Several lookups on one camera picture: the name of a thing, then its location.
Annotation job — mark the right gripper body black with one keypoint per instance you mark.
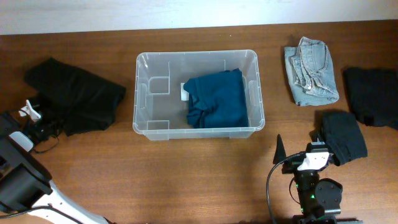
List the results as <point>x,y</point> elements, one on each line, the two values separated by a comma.
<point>289,167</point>

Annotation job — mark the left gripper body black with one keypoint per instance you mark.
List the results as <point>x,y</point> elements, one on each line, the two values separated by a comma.
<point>43,129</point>

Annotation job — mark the black garment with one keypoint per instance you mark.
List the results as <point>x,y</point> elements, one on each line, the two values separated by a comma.
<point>372,95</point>
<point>76,100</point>

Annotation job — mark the clear plastic storage bin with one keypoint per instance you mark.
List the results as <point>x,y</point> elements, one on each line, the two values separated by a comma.
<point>160,114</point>

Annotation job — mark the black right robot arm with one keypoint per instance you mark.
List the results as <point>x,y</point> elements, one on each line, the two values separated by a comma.
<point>319,199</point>

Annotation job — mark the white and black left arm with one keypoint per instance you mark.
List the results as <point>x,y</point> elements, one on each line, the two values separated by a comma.
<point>27,186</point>

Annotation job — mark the dark green folded garment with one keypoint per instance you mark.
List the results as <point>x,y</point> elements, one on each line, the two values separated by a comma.
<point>340,131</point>

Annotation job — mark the folded teal blue shirt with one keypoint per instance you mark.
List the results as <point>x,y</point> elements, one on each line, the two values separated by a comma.
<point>217,100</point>

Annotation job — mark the folded light blue jeans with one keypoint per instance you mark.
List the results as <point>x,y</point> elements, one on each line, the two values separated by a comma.
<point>310,73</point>

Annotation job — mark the white label in bin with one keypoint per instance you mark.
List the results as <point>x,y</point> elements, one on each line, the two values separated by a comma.
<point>184,95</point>

